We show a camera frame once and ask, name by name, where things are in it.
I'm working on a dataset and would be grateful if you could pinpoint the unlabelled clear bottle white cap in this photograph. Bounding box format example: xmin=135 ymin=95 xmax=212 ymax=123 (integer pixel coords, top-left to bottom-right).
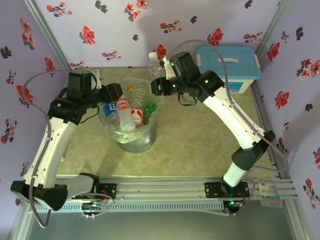
xmin=147 ymin=51 xmax=167 ymax=81

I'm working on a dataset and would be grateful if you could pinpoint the green plastic bottle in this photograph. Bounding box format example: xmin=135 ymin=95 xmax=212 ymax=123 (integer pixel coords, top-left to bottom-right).
xmin=143 ymin=102 xmax=158 ymax=117

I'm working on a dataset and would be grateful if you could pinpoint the clear bottle red patterned label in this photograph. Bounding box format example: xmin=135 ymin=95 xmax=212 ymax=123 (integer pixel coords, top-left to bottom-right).
xmin=130 ymin=107 xmax=144 ymax=126

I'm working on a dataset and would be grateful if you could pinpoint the blue label water bottle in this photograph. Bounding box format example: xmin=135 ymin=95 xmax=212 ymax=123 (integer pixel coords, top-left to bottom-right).
xmin=102 ymin=100 xmax=120 ymax=126

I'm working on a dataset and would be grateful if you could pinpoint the milky white bottle red cap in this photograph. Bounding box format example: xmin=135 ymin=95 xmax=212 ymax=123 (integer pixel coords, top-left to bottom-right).
xmin=115 ymin=98 xmax=136 ymax=133

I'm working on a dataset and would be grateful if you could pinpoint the clear plastic bin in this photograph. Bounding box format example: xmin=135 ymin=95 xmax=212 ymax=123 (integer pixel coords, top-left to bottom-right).
xmin=97 ymin=77 xmax=166 ymax=145

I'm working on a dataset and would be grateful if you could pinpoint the grey mesh waste bin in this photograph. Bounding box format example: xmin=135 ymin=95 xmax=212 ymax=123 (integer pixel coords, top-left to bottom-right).
xmin=97 ymin=77 xmax=166 ymax=154

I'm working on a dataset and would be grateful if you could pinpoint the white storage box blue lid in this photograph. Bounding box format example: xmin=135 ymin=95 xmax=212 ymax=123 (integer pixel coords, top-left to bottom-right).
xmin=195 ymin=44 xmax=263 ymax=95

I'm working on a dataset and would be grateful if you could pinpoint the mauve right arm cable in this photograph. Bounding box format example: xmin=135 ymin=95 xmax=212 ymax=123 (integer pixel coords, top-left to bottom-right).
xmin=167 ymin=40 xmax=290 ymax=173

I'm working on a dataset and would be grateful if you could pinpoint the aluminium frame post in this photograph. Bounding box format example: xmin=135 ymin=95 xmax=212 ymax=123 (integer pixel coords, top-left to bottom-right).
xmin=22 ymin=0 xmax=76 ymax=75
xmin=7 ymin=202 xmax=36 ymax=240
xmin=284 ymin=199 xmax=311 ymax=240
xmin=255 ymin=0 xmax=295 ymax=57

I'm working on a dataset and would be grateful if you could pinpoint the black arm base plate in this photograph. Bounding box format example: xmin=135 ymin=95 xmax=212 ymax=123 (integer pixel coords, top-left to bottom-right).
xmin=204 ymin=181 xmax=251 ymax=200
xmin=71 ymin=183 xmax=118 ymax=201

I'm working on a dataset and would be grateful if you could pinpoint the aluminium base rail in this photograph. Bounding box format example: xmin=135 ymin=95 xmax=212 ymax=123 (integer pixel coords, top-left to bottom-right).
xmin=23 ymin=174 xmax=300 ymax=204

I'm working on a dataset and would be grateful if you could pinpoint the small circuit board with wires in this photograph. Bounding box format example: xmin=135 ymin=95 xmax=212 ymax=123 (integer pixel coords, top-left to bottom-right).
xmin=80 ymin=194 xmax=115 ymax=220
xmin=223 ymin=198 xmax=245 ymax=217

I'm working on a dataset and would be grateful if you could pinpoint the white slotted cable duct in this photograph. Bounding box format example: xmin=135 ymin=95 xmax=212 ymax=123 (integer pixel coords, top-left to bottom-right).
xmin=33 ymin=201 xmax=224 ymax=213

